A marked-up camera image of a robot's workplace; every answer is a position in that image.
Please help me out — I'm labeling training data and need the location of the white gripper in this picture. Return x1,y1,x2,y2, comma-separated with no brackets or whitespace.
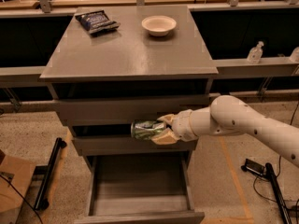
151,109,198,146

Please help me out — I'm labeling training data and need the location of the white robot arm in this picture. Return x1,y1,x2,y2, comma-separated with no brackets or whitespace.
150,95,299,167

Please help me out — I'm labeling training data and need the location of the grey top drawer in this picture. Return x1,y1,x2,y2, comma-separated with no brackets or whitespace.
57,95,209,126

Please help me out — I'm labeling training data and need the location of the grey middle drawer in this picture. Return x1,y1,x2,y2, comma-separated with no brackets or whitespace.
73,135,197,156

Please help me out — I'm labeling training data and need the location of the grey open bottom drawer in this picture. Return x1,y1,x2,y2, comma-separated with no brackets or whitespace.
74,152,205,224

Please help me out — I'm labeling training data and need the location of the grey drawer cabinet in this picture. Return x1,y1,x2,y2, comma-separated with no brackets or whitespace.
39,5,219,161

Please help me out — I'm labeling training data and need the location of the black floor device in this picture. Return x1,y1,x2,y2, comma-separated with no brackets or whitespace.
241,159,265,176

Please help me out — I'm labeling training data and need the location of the white paper bowl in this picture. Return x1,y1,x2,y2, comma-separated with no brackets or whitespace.
141,16,177,37

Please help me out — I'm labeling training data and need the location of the clear sanitizer bottle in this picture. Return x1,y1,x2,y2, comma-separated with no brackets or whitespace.
247,41,264,63

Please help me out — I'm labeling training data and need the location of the black bar right floor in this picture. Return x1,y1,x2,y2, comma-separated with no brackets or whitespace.
265,162,292,224

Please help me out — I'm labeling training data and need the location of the black bar floor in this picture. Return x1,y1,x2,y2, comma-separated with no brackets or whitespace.
265,162,292,224
34,137,66,211

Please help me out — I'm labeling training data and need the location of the blue chip bag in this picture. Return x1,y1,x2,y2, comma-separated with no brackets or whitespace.
75,10,121,35

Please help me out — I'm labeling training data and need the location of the black bar left floor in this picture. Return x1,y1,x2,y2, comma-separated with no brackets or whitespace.
34,137,66,211

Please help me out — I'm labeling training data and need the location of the cardboard box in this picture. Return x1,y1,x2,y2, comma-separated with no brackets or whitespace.
0,150,36,224

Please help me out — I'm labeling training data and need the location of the grey metal rail frame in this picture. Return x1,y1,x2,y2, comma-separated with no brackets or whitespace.
0,0,299,110

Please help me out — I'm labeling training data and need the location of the black cable right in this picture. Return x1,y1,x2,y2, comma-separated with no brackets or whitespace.
252,100,299,213

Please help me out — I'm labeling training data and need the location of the black cable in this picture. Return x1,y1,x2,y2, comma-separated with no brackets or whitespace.
0,175,44,224
252,100,299,213

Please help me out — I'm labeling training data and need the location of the black cable left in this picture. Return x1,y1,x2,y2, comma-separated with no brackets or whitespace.
0,175,44,224

